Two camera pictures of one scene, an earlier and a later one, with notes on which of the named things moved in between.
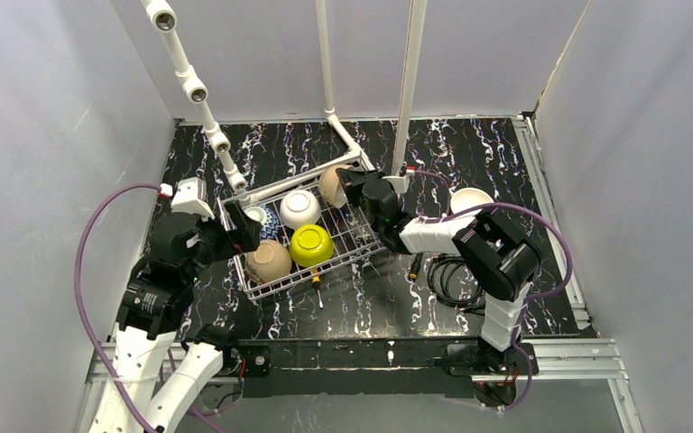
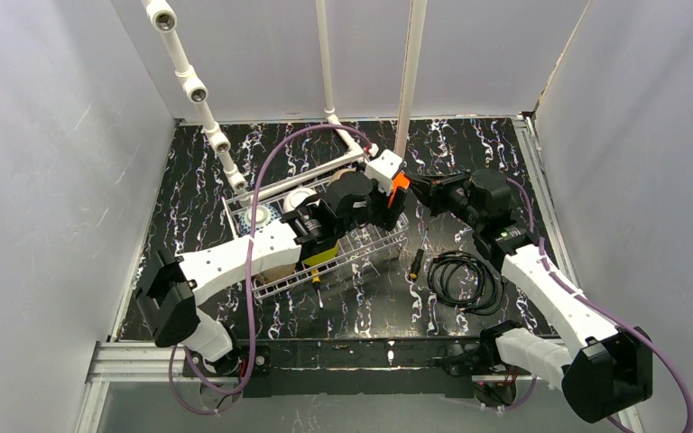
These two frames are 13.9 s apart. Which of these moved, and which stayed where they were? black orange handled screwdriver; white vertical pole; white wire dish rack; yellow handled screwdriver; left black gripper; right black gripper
Moved: right black gripper; left black gripper
Stayed: yellow handled screwdriver; white vertical pole; black orange handled screwdriver; white wire dish rack
